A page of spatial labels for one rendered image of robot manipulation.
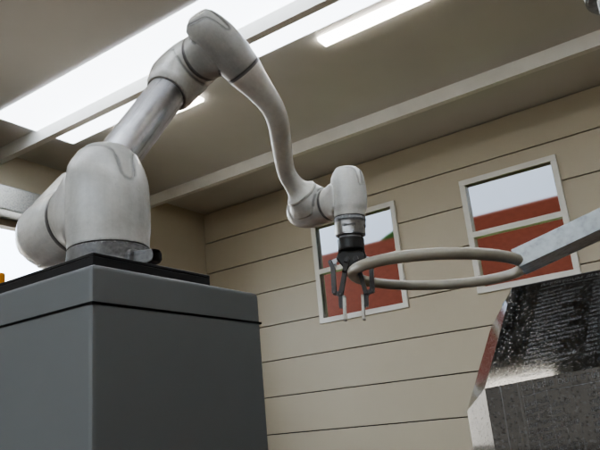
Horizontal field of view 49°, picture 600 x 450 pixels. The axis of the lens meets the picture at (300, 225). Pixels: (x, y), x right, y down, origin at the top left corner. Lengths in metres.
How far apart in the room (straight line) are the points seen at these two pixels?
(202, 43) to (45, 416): 1.02
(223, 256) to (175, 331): 9.30
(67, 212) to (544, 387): 0.98
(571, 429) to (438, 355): 6.99
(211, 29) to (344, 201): 0.59
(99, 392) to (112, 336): 0.08
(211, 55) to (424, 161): 7.24
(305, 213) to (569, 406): 0.94
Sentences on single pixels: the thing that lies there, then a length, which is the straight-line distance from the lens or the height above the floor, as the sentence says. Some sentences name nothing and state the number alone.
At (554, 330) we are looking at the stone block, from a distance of 1.51.
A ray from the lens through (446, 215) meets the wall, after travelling 8.54.
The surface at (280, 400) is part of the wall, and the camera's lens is 9.52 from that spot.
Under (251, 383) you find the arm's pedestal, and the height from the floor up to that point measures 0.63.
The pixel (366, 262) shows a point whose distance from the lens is 1.70.
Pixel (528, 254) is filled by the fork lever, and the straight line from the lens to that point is 1.76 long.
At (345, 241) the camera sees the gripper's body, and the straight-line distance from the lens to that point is 1.85.
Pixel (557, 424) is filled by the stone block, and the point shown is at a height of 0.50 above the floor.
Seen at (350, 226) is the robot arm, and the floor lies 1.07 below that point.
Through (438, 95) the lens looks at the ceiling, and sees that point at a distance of 7.63.
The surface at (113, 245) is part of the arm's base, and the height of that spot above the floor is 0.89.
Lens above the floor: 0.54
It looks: 17 degrees up
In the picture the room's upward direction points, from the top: 5 degrees counter-clockwise
